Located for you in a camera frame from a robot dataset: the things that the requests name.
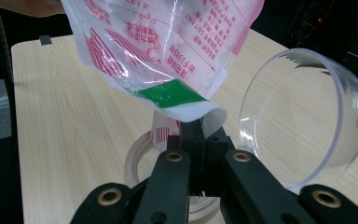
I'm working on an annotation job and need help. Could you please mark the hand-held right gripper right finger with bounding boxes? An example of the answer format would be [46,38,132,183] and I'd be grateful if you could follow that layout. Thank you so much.
[204,126,236,198]

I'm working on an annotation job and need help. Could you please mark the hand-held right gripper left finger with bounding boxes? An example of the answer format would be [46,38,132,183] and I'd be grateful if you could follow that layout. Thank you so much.
[167,119,207,197]

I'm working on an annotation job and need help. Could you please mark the clear glass jar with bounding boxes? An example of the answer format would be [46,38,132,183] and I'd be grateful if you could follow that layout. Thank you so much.
[123,130,222,224]

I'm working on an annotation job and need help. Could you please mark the pink and white plastic bag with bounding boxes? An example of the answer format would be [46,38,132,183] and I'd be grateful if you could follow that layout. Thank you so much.
[60,0,266,153]

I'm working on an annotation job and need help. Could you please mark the clear hinged jar lid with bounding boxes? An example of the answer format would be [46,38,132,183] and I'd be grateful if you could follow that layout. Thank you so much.
[237,47,358,192]

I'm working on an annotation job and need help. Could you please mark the dark device with red light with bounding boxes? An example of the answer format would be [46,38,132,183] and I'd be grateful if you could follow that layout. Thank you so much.
[287,0,358,63]

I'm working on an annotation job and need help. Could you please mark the grey tape strip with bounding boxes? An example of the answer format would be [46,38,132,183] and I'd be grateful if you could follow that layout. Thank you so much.
[39,34,53,47]

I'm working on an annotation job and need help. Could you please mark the left hand-held gripper black cable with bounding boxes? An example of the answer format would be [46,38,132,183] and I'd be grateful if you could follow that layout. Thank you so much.
[0,5,19,139]

